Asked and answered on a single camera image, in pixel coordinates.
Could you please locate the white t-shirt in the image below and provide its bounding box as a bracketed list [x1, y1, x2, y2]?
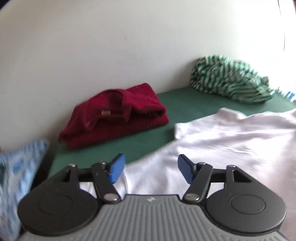
[78, 107, 296, 241]

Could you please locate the folded dark red sweater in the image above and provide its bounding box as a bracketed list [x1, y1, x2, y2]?
[58, 83, 169, 150]

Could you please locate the green table cloth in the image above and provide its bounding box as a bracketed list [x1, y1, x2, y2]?
[49, 87, 295, 176]

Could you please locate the blue white patterned cloth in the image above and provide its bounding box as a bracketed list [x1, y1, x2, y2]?
[1, 139, 50, 240]

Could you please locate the green white striped garment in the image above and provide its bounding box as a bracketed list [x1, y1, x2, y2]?
[190, 55, 276, 104]

